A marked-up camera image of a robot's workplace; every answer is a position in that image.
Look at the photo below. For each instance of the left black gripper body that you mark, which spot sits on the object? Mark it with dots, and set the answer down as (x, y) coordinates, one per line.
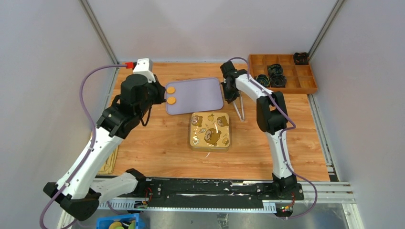
(154, 97)

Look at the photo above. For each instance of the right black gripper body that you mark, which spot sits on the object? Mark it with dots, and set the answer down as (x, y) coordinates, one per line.
(230, 93)

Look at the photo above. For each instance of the round yellow cookie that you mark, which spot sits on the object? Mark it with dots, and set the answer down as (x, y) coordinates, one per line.
(171, 100)
(170, 90)

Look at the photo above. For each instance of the lavender plastic tray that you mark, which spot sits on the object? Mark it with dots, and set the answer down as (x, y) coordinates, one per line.
(196, 95)

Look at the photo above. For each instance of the silver square tin lid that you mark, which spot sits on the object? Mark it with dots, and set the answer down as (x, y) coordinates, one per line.
(209, 132)

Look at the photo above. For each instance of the metal kitchen tongs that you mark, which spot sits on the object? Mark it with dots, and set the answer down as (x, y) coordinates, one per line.
(239, 111)

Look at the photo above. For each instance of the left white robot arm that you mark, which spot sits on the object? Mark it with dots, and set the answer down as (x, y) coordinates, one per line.
(76, 192)

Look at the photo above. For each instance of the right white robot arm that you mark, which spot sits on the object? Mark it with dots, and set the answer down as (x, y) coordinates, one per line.
(271, 118)

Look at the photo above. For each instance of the dark rolled sock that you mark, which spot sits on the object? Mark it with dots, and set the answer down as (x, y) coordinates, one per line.
(263, 80)
(278, 81)
(301, 58)
(275, 69)

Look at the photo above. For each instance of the wooden compartment organizer box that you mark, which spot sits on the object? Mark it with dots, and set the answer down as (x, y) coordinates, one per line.
(300, 78)

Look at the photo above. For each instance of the folded yellow cloth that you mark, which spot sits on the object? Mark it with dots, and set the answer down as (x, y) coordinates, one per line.
(108, 167)

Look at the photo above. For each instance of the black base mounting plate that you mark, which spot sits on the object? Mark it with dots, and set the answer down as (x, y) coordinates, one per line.
(213, 193)

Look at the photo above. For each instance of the blue plastic bin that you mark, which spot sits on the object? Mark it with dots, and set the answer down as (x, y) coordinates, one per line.
(128, 221)

